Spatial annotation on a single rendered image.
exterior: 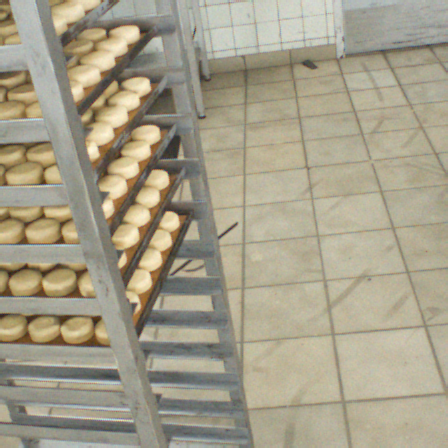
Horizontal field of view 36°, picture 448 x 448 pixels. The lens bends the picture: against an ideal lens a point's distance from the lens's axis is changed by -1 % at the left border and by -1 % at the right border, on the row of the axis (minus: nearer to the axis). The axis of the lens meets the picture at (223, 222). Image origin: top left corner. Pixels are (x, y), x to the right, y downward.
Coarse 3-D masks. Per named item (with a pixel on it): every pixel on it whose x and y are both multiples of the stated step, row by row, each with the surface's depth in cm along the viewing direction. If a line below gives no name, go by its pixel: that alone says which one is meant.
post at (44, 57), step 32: (32, 0) 71; (32, 32) 73; (32, 64) 75; (64, 64) 78; (64, 96) 78; (64, 128) 79; (64, 160) 81; (96, 192) 86; (96, 224) 86; (96, 256) 88; (96, 288) 91; (128, 320) 95; (128, 352) 96; (128, 384) 100
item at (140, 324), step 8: (192, 216) 134; (184, 224) 132; (184, 232) 129; (176, 240) 128; (176, 248) 124; (168, 256) 124; (168, 264) 120; (160, 272) 120; (168, 272) 120; (160, 280) 116; (160, 288) 115; (152, 296) 113; (152, 304) 112; (144, 312) 111; (144, 320) 108; (136, 328) 108
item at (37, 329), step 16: (160, 224) 130; (176, 224) 131; (160, 240) 125; (144, 256) 121; (160, 256) 121; (144, 272) 117; (128, 288) 115; (144, 288) 115; (144, 304) 113; (0, 320) 111; (16, 320) 111; (32, 320) 110; (48, 320) 109; (64, 320) 112; (80, 320) 108; (96, 320) 111; (0, 336) 109; (16, 336) 109; (32, 336) 108; (48, 336) 107; (64, 336) 107; (80, 336) 106; (96, 336) 106
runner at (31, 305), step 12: (0, 300) 100; (12, 300) 100; (24, 300) 99; (36, 300) 99; (48, 300) 98; (60, 300) 98; (72, 300) 97; (84, 300) 97; (96, 300) 96; (0, 312) 102; (12, 312) 101; (24, 312) 100; (36, 312) 100; (48, 312) 99; (60, 312) 99; (72, 312) 99; (84, 312) 98; (96, 312) 98; (132, 312) 97
